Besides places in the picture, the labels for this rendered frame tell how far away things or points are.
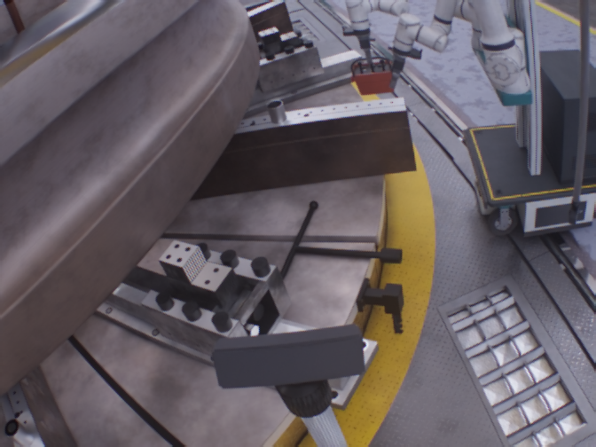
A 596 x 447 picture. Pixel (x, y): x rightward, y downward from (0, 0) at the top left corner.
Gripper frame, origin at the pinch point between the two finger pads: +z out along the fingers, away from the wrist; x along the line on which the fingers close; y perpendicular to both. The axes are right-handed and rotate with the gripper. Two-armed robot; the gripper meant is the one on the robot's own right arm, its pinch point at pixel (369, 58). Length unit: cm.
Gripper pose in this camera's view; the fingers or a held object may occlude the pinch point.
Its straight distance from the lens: 250.2
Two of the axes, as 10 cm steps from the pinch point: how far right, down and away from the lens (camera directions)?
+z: 2.4, 7.4, 6.2
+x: 1.0, -6.6, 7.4
